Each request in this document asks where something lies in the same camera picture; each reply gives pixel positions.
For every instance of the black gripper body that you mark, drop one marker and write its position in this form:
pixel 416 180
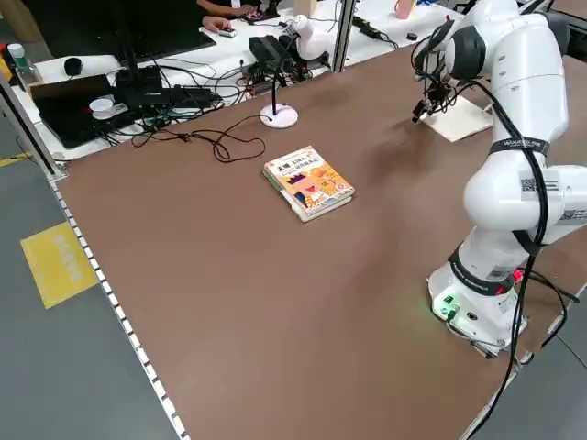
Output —
pixel 438 95

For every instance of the white notebook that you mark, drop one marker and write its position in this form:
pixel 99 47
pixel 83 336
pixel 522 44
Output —
pixel 458 124

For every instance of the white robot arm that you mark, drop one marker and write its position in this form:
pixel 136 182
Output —
pixel 527 91

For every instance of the black tape roll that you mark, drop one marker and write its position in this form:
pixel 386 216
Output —
pixel 412 35

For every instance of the white side desk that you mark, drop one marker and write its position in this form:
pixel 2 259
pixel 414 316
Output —
pixel 387 23

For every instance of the black power adapter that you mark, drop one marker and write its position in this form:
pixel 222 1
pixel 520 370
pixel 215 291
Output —
pixel 360 22
pixel 375 33

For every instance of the pink cup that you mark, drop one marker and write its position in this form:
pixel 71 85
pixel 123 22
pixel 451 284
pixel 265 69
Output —
pixel 403 8

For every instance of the orange illustrated cover book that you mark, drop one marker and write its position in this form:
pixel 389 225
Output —
pixel 312 181

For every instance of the white desk lamp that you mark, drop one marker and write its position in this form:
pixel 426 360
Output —
pixel 280 117

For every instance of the wooden box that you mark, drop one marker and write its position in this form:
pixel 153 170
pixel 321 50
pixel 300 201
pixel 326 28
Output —
pixel 305 7

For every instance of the black ribbed power supply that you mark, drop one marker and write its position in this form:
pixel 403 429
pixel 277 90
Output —
pixel 266 48

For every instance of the pink handheld device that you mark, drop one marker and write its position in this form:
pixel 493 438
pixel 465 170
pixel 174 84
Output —
pixel 254 17

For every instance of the small white red device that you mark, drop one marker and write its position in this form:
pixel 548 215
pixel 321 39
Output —
pixel 228 33

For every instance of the black keyboard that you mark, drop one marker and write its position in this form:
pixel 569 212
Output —
pixel 183 43

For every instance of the black box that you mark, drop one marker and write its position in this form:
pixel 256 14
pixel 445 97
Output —
pixel 137 84

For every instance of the white tape roll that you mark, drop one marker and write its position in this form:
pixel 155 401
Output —
pixel 102 109

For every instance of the black monitor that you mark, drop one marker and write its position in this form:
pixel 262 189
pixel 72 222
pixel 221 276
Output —
pixel 82 27

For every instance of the black round cap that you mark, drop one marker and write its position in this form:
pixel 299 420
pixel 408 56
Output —
pixel 73 66

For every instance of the dark laptop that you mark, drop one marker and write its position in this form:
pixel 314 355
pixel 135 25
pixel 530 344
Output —
pixel 69 114

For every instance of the yellow floor sticker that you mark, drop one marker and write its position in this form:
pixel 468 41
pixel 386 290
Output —
pixel 55 266

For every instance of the clear bottle with white cap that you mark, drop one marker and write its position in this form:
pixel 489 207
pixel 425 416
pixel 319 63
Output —
pixel 18 59

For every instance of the aluminium frame post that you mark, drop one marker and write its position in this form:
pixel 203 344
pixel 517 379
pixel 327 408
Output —
pixel 28 137
pixel 341 41

